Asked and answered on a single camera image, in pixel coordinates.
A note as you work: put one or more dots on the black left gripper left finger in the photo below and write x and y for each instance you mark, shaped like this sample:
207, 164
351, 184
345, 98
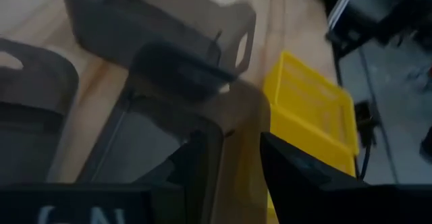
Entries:
189, 156

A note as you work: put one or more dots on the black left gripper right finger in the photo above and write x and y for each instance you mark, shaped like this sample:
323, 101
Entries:
297, 180

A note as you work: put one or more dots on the grey translucent plastic basket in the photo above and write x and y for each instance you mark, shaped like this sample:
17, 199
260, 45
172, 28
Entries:
148, 143
135, 25
30, 116

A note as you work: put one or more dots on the yellow slotted plastic basket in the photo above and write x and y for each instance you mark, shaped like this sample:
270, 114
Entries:
310, 116

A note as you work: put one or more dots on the black metal table frame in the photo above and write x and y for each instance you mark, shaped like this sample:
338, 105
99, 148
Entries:
347, 38

